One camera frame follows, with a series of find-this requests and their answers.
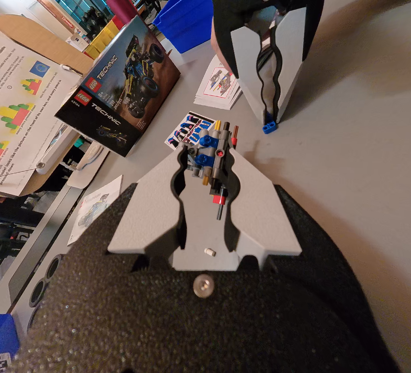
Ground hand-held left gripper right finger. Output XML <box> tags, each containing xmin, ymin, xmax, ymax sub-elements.
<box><xmin>224</xmin><ymin>147</ymin><xmax>303</xmax><ymax>271</ymax></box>

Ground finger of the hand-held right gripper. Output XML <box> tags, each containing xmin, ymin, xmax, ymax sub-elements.
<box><xmin>271</xmin><ymin>7</ymin><xmax>307</xmax><ymax>124</ymax></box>
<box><xmin>231</xmin><ymin>25</ymin><xmax>268</xmax><ymax>124</ymax></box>

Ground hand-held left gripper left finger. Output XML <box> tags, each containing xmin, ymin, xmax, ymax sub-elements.
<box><xmin>107</xmin><ymin>148</ymin><xmax>187</xmax><ymax>255</ymax></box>

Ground grey and blue lego assembly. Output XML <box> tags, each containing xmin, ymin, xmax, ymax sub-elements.
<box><xmin>179</xmin><ymin>119</ymin><xmax>240</xmax><ymax>221</ymax></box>

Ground open lego instruction booklet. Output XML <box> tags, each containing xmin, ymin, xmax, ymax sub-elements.
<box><xmin>193</xmin><ymin>55</ymin><xmax>243</xmax><ymax>111</ymax></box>

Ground closed lego instruction booklet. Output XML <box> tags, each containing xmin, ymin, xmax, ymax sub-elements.
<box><xmin>66</xmin><ymin>174</ymin><xmax>123</xmax><ymax>247</ymax></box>

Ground lego sticker sheet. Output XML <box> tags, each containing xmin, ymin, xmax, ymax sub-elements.
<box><xmin>164</xmin><ymin>111</ymin><xmax>216</xmax><ymax>150</ymax></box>

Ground black lego tire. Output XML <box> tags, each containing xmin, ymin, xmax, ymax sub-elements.
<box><xmin>28</xmin><ymin>277</ymin><xmax>49</xmax><ymax>308</ymax></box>
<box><xmin>44</xmin><ymin>253</ymin><xmax>62</xmax><ymax>281</ymax></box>

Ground black lego set box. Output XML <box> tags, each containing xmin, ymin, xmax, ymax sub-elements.
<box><xmin>54</xmin><ymin>15</ymin><xmax>181</xmax><ymax>158</ymax></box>

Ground person's right hand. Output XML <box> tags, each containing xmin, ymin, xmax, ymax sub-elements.
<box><xmin>210</xmin><ymin>20</ymin><xmax>235</xmax><ymax>77</ymax></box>

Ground blue plastic bin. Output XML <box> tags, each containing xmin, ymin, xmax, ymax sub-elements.
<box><xmin>152</xmin><ymin>0</ymin><xmax>219</xmax><ymax>54</ymax></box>

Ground white clip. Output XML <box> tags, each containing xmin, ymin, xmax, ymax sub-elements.
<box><xmin>35</xmin><ymin>125</ymin><xmax>81</xmax><ymax>175</ymax></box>

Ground maroon cylinder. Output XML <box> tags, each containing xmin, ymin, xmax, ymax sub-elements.
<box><xmin>105</xmin><ymin>0</ymin><xmax>139</xmax><ymax>25</ymax></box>

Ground yellow plastic bins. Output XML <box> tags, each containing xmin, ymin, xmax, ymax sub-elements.
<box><xmin>84</xmin><ymin>16</ymin><xmax>124</xmax><ymax>59</ymax></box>

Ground printed paper instruction sheet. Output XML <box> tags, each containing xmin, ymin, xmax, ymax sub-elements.
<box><xmin>0</xmin><ymin>31</ymin><xmax>85</xmax><ymax>197</ymax></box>

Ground small white box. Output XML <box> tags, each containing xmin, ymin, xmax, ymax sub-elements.
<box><xmin>66</xmin><ymin>33</ymin><xmax>90</xmax><ymax>53</ymax></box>

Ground blue block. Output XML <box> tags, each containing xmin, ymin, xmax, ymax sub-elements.
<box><xmin>0</xmin><ymin>313</ymin><xmax>20</xmax><ymax>359</ymax></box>

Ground wooden board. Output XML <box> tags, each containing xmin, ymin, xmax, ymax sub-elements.
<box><xmin>0</xmin><ymin>14</ymin><xmax>94</xmax><ymax>198</ymax></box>

